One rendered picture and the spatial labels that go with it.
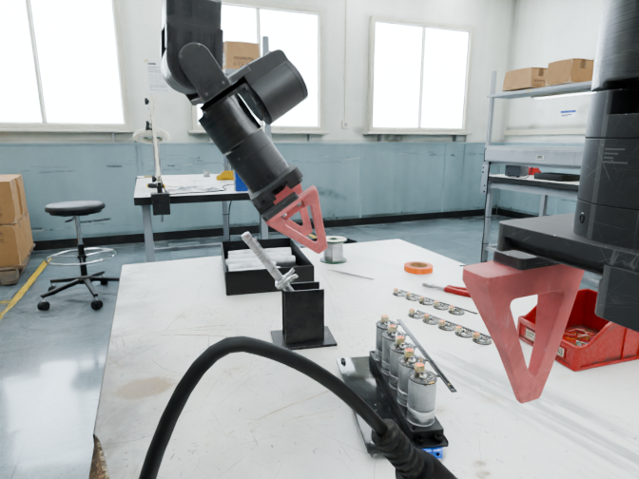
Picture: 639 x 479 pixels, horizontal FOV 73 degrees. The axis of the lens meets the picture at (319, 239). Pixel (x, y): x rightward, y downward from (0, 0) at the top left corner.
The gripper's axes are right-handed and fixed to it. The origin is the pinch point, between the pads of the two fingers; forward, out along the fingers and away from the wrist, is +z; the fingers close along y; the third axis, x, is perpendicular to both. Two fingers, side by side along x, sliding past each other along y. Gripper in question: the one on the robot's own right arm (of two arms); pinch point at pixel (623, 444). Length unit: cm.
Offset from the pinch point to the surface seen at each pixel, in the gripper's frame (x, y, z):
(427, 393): -3.1, 17.3, 8.7
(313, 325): -1.3, 39.4, 11.3
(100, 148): 49, 460, -4
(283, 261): -8, 73, 12
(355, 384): -1.1, 27.0, 12.8
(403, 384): -3.0, 20.7, 9.7
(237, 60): -36, 231, -53
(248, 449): 11.5, 22.9, 13.8
